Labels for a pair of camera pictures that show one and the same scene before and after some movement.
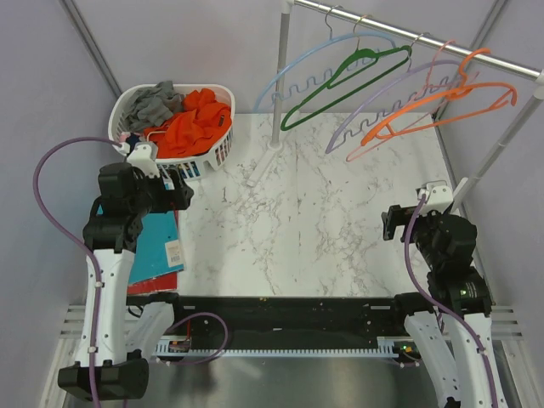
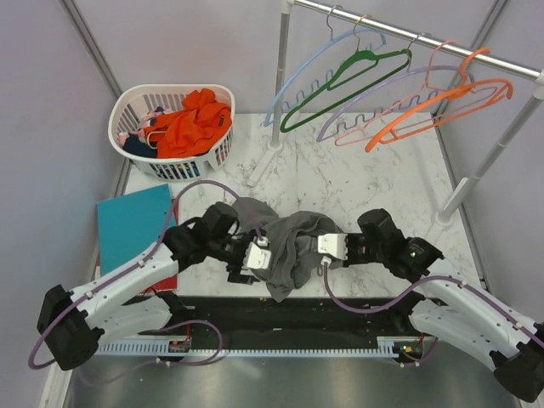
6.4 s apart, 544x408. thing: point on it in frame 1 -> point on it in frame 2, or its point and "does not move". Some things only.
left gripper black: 177,199 -> 235,270
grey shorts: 149,107 -> 292,244
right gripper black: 395,215 -> 350,260
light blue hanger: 327,70 -> 375,31
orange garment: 201,121 does not move
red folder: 167,282 does not move
